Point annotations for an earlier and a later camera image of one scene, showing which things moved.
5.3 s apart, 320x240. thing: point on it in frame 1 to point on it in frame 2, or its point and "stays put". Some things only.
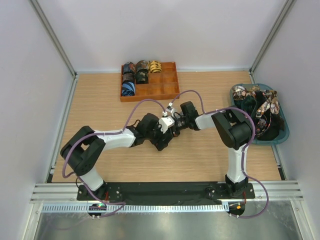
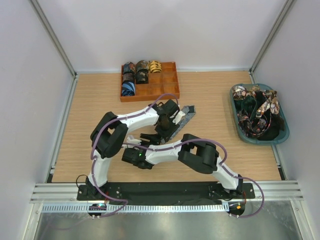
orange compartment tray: [162, 85] stays put
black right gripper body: [180, 124] to [139, 148]
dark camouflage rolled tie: [142, 76] stays put
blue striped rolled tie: [128, 88] stays put
